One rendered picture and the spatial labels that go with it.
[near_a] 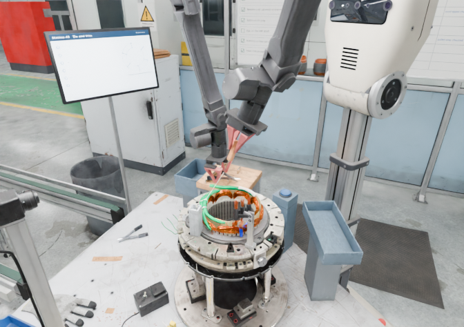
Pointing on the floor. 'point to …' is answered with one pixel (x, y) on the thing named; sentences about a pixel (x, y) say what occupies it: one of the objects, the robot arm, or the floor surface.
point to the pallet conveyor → (108, 212)
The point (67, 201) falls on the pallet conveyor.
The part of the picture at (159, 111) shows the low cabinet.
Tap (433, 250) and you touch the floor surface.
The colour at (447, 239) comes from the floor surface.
